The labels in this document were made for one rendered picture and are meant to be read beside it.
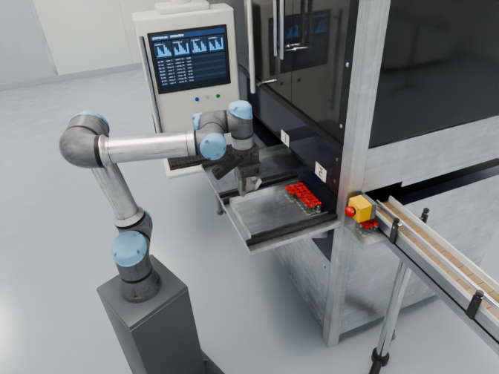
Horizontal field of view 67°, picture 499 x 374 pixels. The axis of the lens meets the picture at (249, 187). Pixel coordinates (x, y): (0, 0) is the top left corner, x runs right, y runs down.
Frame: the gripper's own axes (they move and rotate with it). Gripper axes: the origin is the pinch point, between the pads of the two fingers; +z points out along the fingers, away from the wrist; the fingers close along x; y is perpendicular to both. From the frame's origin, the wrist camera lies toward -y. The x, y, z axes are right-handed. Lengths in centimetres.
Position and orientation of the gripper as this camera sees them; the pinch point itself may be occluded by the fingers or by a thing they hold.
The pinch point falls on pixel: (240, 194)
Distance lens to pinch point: 139.2
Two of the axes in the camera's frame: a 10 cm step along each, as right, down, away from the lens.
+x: -3.7, -5.2, 7.7
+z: 0.5, 8.2, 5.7
